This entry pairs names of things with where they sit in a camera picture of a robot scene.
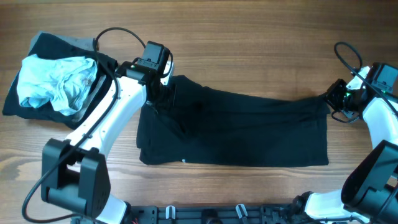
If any black t-shirt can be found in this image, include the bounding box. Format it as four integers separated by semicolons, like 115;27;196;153
136;75;330;167

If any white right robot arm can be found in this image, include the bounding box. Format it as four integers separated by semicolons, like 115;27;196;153
289;79;397;223

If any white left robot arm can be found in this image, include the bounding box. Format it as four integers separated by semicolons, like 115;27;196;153
40;59;174;223

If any grey folded garment in pile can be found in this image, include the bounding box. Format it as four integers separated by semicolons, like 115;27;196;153
28;30;95;52

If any light blue crumpled garment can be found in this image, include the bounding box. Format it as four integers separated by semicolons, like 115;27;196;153
16;54;98;116

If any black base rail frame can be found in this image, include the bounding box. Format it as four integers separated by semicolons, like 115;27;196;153
122;204;309;224

